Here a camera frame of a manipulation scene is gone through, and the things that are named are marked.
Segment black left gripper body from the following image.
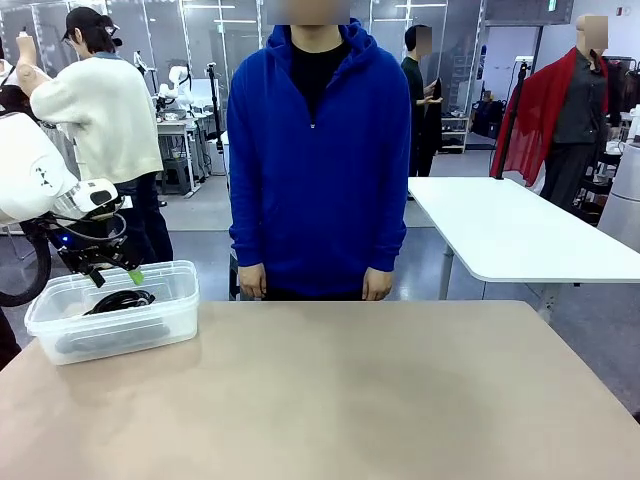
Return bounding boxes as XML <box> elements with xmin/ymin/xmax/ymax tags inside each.
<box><xmin>54</xmin><ymin>219</ymin><xmax>146</xmax><ymax>276</ymax></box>

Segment small black USB cable coil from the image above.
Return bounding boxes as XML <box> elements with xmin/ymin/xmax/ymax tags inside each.
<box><xmin>82</xmin><ymin>288</ymin><xmax>157</xmax><ymax>317</ymax></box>

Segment person's left forearm blue sleeve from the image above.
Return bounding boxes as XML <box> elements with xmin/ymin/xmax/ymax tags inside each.
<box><xmin>367</xmin><ymin>189</ymin><xmax>412</xmax><ymax>274</ymax></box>

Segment person's right forearm blue sleeve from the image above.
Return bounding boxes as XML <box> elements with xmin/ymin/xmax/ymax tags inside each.
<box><xmin>227</xmin><ymin>189</ymin><xmax>266</xmax><ymax>271</ymax></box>

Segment person's right hand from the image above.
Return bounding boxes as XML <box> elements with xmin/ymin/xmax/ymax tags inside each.
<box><xmin>237</xmin><ymin>264</ymin><xmax>268</xmax><ymax>301</ymax></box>

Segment person's left hand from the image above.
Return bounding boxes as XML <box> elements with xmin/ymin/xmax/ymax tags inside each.
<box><xmin>362</xmin><ymin>267</ymin><xmax>395</xmax><ymax>302</ymax></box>

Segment clear plastic storage box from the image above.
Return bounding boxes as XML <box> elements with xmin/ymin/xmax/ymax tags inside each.
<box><xmin>23</xmin><ymin>259</ymin><xmax>201</xmax><ymax>366</ymax></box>

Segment grey plastic step stool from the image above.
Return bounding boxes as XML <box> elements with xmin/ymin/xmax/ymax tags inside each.
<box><xmin>228</xmin><ymin>252</ymin><xmax>242</xmax><ymax>301</ymax></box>

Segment dark grey stool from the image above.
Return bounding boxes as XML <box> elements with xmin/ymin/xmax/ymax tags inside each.
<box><xmin>160</xmin><ymin>158</ymin><xmax>194</xmax><ymax>196</ymax></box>

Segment dark blurry foreground object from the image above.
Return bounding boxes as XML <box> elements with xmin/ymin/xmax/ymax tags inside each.
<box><xmin>0</xmin><ymin>305</ymin><xmax>22</xmax><ymax>372</ymax></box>

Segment person in white sweater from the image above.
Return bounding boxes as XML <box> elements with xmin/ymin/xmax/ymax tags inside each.
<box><xmin>29</xmin><ymin>7</ymin><xmax>175</xmax><ymax>266</ymax></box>

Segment mannequin in black apron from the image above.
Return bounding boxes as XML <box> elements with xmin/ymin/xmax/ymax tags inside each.
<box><xmin>0</xmin><ymin>49</ymin><xmax>31</xmax><ymax>116</ymax></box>

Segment bare beige mannequin grey trousers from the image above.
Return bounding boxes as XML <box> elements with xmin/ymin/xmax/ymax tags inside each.
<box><xmin>14</xmin><ymin>32</ymin><xmax>54</xmax><ymax>96</ymax></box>

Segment person in blue hoodie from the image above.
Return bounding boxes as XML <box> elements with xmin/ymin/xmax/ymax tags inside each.
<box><xmin>225</xmin><ymin>0</ymin><xmax>412</xmax><ymax>302</ymax></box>

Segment background person dark clothes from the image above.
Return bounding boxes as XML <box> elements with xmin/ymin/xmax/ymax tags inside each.
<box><xmin>401</xmin><ymin>24</ymin><xmax>445</xmax><ymax>179</ymax></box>

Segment wooden shoe rack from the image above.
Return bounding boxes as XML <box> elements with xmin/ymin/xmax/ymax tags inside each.
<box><xmin>442</xmin><ymin>115</ymin><xmax>471</xmax><ymax>154</ymax></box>

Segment black bags pile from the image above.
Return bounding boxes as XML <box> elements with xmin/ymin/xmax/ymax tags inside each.
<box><xmin>472</xmin><ymin>99</ymin><xmax>506</xmax><ymax>140</ymax></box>

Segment white table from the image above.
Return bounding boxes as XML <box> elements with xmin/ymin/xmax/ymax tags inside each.
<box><xmin>407</xmin><ymin>176</ymin><xmax>640</xmax><ymax>314</ymax></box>

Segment red shawl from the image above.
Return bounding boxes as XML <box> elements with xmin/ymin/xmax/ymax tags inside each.
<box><xmin>490</xmin><ymin>47</ymin><xmax>611</xmax><ymax>189</ymax></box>

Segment mannequin in grey shirt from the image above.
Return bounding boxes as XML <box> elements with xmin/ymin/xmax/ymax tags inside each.
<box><xmin>539</xmin><ymin>14</ymin><xmax>614</xmax><ymax>211</ymax></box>

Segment dark storage shelf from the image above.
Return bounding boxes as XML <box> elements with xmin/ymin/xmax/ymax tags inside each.
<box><xmin>574</xmin><ymin>112</ymin><xmax>626</xmax><ymax>226</ymax></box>

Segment rack of brown garments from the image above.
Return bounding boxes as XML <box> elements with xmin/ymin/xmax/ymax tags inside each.
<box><xmin>602</xmin><ymin>55</ymin><xmax>640</xmax><ymax>114</ymax></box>

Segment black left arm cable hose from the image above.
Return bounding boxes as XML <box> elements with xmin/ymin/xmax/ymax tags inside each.
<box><xmin>0</xmin><ymin>219</ymin><xmax>54</xmax><ymax>309</ymax></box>

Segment black camera tripod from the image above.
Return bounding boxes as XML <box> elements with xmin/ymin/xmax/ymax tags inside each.
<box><xmin>205</xmin><ymin>62</ymin><xmax>225</xmax><ymax>151</ymax></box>

